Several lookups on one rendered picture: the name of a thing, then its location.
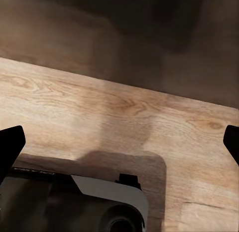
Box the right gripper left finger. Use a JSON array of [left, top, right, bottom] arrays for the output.
[[0, 125, 26, 185]]

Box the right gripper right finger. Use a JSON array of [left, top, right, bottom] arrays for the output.
[[223, 125, 239, 165]]

